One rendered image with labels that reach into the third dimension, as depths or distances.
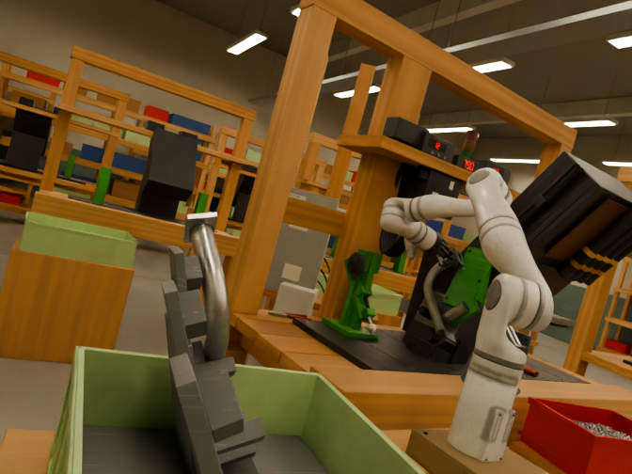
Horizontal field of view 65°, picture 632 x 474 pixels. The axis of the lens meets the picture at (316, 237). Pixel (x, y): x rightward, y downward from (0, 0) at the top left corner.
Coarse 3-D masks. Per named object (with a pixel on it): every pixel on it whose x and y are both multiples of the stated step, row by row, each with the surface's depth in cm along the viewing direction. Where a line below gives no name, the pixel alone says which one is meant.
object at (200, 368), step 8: (192, 344) 66; (200, 344) 66; (200, 352) 66; (200, 360) 65; (216, 360) 66; (224, 360) 66; (232, 360) 66; (200, 368) 64; (208, 368) 65; (216, 368) 65; (232, 368) 66
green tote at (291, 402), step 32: (96, 352) 74; (128, 352) 76; (96, 384) 74; (128, 384) 76; (160, 384) 78; (256, 384) 85; (288, 384) 88; (320, 384) 89; (64, 416) 68; (96, 416) 75; (128, 416) 77; (160, 416) 79; (256, 416) 86; (288, 416) 89; (320, 416) 86; (352, 416) 78; (64, 448) 53; (320, 448) 84; (352, 448) 76; (384, 448) 69
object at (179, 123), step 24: (0, 72) 660; (0, 96) 668; (24, 96) 686; (144, 120) 748; (168, 120) 791; (192, 120) 787; (72, 144) 722; (120, 144) 739; (144, 144) 761; (96, 168) 730; (120, 168) 751; (144, 168) 767; (0, 192) 725; (120, 192) 761
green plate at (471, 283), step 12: (468, 252) 166; (480, 252) 163; (468, 264) 164; (480, 264) 161; (456, 276) 166; (468, 276) 162; (480, 276) 159; (456, 288) 164; (468, 288) 160; (480, 288) 157; (444, 300) 165; (456, 300) 161; (468, 300) 158; (480, 300) 160
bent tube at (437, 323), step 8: (456, 248) 167; (456, 256) 164; (464, 264) 165; (432, 272) 170; (424, 280) 171; (432, 280) 169; (424, 288) 169; (432, 288) 169; (432, 296) 166; (432, 304) 163; (432, 312) 162; (432, 320) 161; (440, 320) 159; (440, 328) 157
